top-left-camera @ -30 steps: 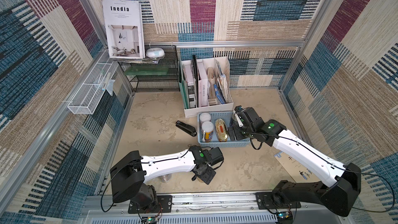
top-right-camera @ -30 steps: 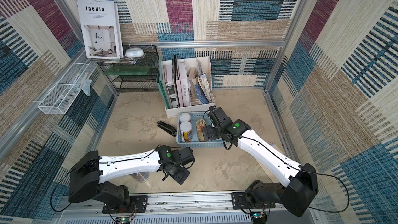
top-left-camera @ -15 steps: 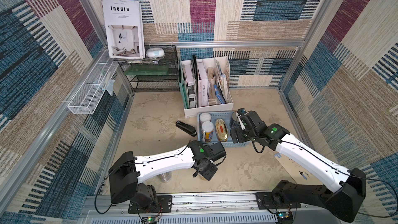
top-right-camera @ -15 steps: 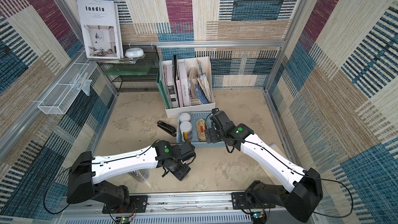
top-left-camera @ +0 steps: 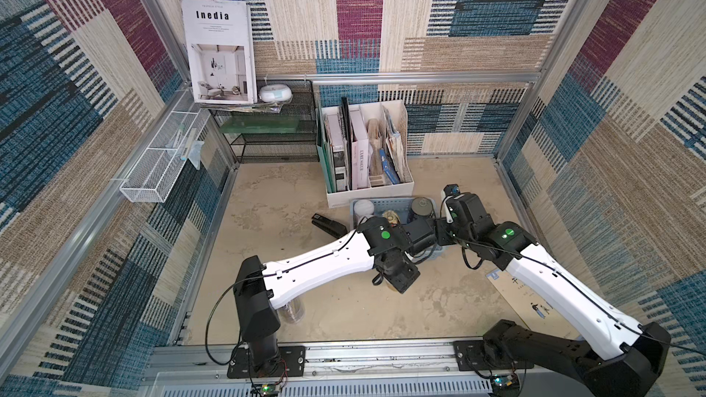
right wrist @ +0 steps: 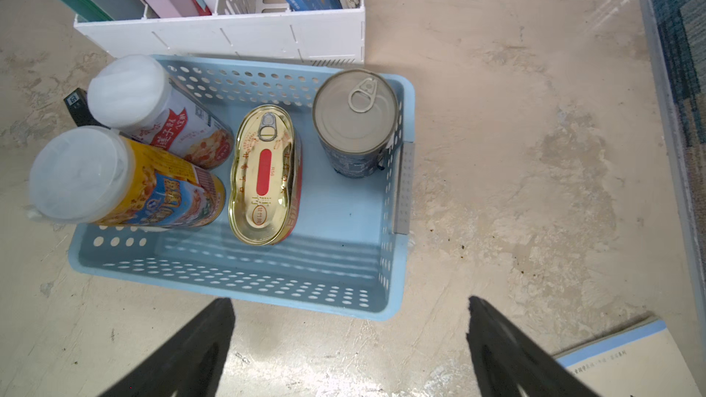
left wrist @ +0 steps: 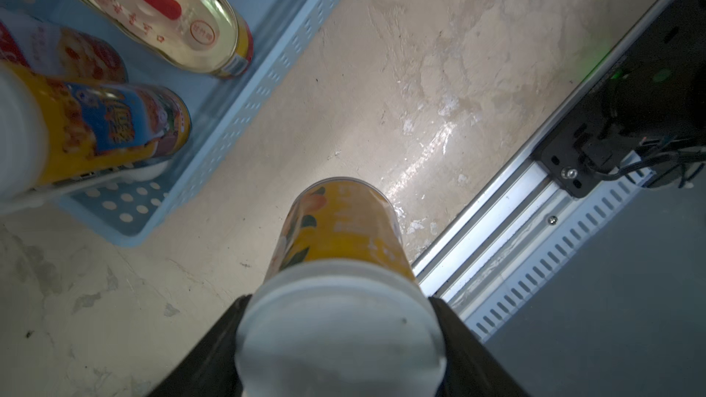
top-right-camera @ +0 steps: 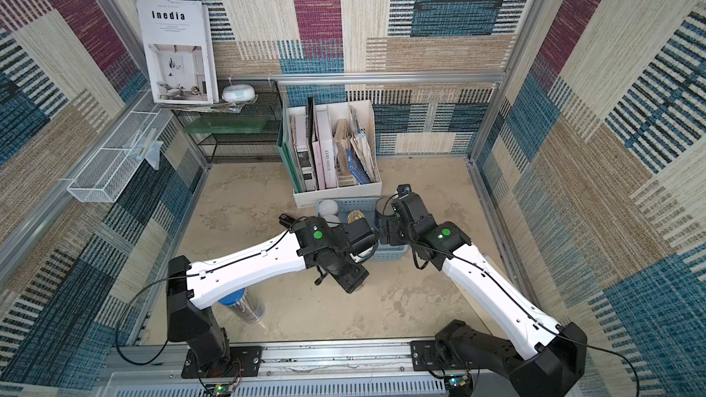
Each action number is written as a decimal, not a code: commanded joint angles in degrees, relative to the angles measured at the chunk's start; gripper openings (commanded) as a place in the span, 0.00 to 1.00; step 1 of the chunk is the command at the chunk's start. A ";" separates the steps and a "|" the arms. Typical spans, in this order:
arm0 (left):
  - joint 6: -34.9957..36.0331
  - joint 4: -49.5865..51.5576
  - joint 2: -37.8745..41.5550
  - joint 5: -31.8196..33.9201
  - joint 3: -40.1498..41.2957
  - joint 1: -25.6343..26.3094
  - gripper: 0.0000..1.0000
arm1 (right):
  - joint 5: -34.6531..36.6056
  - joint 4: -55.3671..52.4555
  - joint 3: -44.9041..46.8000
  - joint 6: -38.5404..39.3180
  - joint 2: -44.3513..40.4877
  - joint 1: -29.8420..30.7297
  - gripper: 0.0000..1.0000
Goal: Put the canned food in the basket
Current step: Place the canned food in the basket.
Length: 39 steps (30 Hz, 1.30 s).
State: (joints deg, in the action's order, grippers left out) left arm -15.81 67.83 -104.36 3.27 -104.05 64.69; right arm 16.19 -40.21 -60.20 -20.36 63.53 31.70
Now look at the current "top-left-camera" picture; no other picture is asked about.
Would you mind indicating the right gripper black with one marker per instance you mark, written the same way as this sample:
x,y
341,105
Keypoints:
x,y
441,232

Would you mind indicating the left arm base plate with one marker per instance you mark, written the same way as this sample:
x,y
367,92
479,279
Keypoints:
x,y
288,363

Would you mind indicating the white round device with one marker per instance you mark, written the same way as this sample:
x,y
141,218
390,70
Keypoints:
x,y
275,94

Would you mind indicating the light blue plastic basket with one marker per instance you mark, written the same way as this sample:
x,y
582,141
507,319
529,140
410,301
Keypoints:
x,y
403,210

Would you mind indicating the clear jar blue lid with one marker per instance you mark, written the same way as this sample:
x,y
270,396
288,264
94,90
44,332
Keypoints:
x,y
292,312

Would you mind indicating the green folder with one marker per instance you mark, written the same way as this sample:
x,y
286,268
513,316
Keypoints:
x,y
324,153

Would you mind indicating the black stapler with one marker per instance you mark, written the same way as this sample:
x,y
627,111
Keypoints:
x,y
329,226

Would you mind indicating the white wire basket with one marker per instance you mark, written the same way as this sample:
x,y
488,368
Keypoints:
x,y
153,176

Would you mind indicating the pink book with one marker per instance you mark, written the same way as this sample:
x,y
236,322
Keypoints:
x,y
361,151

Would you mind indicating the grey round tin can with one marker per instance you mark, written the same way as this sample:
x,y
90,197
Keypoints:
x,y
422,208

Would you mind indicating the black wire shelf rack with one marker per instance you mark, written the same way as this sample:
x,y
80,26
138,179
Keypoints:
x,y
299,147

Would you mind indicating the Inedia magazine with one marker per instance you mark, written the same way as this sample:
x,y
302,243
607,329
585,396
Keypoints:
x,y
220,48

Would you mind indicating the green cutting mat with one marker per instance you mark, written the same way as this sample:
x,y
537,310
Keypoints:
x,y
260,125

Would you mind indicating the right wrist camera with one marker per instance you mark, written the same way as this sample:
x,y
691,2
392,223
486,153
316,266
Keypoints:
x,y
449,191

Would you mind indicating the oval gold fish tin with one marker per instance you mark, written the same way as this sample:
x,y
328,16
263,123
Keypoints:
x,y
392,217

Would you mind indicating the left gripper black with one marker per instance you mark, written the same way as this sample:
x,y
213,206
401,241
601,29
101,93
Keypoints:
x,y
407,279

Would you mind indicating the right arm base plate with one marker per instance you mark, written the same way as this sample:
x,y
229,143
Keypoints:
x,y
472,355

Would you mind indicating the pink can white lid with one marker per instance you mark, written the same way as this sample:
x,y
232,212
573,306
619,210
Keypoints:
x,y
363,210

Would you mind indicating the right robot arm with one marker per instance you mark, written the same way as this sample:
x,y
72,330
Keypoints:
x,y
615,354

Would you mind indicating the white file organizer box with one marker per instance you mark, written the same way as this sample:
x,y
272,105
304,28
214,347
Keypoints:
x,y
386,124

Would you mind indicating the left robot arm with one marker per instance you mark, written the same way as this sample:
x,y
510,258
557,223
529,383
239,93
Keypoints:
x,y
261,289

